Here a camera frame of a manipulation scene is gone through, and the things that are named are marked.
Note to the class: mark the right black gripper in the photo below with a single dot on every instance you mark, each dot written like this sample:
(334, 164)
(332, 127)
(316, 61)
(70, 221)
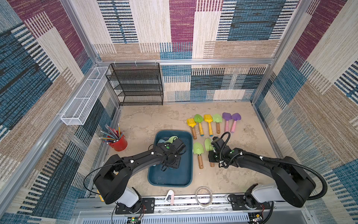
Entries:
(212, 156)

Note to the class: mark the yellow shovel wooden handle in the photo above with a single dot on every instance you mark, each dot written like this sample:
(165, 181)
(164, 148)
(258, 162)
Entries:
(191, 122)

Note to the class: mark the green shovel yellow handle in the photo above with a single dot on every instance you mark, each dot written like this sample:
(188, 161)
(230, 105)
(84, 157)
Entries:
(199, 119)

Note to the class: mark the purple shovel long pink handle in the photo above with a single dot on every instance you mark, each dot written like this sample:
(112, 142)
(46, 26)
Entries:
(227, 117)

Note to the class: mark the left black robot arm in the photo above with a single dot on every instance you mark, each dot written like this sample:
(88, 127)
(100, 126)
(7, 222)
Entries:
(112, 179)

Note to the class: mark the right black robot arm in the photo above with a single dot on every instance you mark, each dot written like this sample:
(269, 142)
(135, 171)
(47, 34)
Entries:
(294, 183)

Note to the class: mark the teal plastic storage box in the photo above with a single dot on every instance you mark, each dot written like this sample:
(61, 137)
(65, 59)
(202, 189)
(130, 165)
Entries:
(183, 175)

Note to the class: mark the pink white small device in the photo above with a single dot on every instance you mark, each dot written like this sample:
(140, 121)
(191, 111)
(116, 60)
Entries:
(170, 197)

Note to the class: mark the red pencil cup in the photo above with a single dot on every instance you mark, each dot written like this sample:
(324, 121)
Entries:
(119, 145)

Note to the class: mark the yellow measuring device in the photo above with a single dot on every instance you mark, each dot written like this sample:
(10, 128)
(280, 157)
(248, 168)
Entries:
(101, 198)

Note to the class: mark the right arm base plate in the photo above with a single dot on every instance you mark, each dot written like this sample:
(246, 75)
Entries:
(241, 202)

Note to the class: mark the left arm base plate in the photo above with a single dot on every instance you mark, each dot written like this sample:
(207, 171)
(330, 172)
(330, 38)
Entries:
(144, 205)

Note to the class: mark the black wire shelf rack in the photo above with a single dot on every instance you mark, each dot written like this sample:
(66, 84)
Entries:
(136, 83)

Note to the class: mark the white wire mesh basket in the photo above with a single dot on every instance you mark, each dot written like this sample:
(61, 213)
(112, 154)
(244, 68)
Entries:
(82, 104)

